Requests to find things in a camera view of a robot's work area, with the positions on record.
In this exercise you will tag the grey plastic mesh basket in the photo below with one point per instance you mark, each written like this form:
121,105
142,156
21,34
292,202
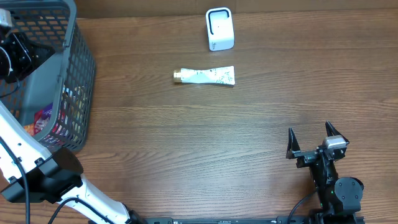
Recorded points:
51,23

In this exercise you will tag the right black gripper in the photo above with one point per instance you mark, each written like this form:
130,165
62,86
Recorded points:
305,156

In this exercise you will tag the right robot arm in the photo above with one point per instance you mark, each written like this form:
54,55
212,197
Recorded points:
340,197

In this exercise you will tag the white Pantene tube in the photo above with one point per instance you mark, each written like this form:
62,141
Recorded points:
221,75

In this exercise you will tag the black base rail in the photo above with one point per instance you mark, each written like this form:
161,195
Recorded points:
275,220

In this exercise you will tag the red purple pantyliner pack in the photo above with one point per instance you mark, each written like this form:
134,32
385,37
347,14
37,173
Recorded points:
41,120

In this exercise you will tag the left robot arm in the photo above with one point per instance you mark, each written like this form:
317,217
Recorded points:
36,174

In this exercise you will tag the white barcode scanner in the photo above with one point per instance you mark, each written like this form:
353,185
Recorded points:
219,24

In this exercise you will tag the colourful snack bag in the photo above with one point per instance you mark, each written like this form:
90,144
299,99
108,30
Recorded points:
73,102

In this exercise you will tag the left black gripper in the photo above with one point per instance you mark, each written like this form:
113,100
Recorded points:
27,50

